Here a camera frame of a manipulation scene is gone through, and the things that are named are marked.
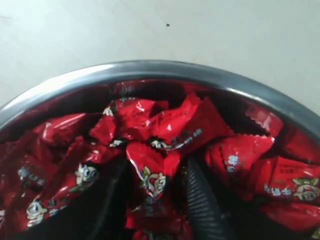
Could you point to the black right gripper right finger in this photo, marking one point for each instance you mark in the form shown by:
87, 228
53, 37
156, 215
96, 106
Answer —
216, 212

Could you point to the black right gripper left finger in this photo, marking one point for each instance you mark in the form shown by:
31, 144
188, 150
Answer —
99, 212

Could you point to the red candy gripped facing camera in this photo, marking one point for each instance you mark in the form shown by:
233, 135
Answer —
151, 207

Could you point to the metal bowl of red candies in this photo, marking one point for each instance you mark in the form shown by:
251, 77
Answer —
89, 89

